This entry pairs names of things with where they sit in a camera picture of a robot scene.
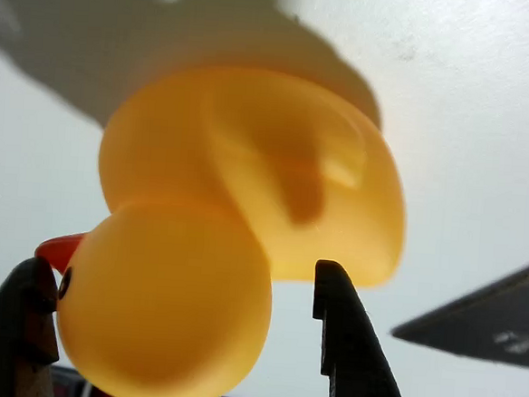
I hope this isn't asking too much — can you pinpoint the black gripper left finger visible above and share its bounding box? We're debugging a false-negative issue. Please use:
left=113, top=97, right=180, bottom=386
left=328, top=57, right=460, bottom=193
left=0, top=254, right=68, bottom=397

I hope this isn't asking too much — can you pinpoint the yellow rubber duck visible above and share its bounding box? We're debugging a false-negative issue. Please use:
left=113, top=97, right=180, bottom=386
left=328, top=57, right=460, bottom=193
left=24, top=53, right=418, bottom=397

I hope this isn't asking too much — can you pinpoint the black square pad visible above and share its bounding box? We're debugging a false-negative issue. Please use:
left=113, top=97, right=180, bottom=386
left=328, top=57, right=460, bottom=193
left=389, top=248, right=529, bottom=373

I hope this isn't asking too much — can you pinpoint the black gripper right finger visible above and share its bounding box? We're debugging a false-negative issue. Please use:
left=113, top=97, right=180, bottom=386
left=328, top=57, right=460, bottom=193
left=306, top=257, right=425, bottom=397

